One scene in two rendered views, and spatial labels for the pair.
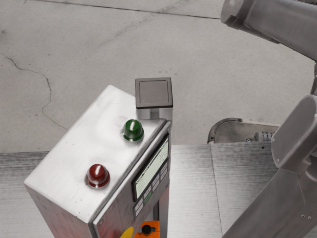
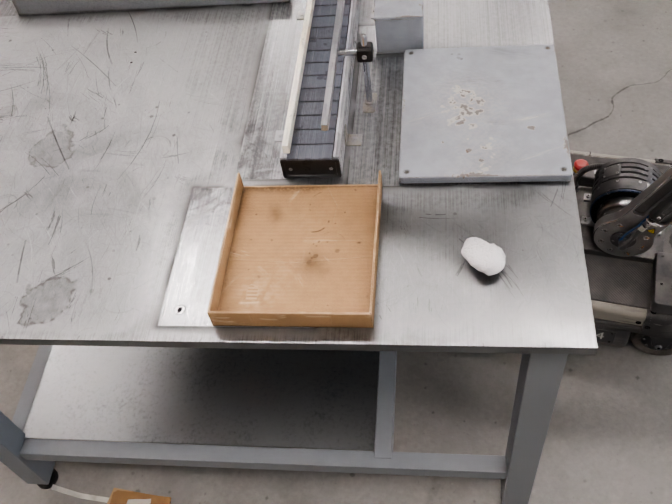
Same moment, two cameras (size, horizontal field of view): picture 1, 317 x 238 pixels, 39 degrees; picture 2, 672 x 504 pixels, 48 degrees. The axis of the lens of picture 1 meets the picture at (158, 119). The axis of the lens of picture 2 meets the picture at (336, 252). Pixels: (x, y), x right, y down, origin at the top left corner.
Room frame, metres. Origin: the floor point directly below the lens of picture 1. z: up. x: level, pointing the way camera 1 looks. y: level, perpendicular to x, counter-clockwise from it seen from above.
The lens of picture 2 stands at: (0.51, -1.79, 1.84)
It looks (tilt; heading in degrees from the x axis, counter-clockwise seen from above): 52 degrees down; 106
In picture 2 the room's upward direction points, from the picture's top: 10 degrees counter-clockwise
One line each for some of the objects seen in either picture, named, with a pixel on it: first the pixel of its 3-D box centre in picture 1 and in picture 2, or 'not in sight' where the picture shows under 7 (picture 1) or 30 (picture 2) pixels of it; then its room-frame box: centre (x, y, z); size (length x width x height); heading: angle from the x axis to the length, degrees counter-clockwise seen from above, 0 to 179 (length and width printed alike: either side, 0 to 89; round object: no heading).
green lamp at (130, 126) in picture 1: (132, 129); not in sight; (0.28, 0.03, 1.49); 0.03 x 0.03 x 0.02
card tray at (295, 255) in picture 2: not in sight; (300, 244); (0.23, -1.04, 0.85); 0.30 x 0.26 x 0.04; 93
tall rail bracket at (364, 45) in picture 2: not in sight; (355, 71); (0.29, -0.67, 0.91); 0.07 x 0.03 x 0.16; 3
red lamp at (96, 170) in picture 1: (97, 174); not in sight; (0.22, 0.07, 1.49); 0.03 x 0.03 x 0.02
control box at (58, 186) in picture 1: (109, 182); not in sight; (0.26, 0.07, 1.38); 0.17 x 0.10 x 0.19; 148
